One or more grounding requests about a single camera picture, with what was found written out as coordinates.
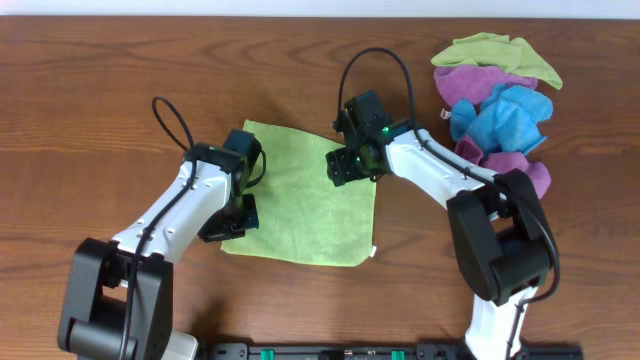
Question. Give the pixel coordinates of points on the purple microfiber cloth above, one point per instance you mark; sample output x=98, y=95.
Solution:
x=474, y=83
x=503, y=162

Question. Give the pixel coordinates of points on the blue microfiber cloth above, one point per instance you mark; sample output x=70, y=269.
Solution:
x=507, y=122

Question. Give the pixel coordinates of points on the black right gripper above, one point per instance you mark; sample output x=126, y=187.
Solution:
x=338, y=166

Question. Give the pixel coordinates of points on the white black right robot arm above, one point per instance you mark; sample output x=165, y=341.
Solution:
x=503, y=245

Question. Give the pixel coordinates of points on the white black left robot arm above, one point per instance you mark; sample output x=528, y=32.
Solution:
x=119, y=297

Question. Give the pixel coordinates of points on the light green microfiber cloth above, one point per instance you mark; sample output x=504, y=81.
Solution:
x=303, y=217

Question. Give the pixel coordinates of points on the white cloth label tag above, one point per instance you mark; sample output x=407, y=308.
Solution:
x=445, y=114

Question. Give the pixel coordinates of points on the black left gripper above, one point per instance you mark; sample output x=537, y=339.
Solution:
x=230, y=226

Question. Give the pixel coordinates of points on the olive green microfiber cloth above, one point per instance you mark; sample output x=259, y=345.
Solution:
x=514, y=56

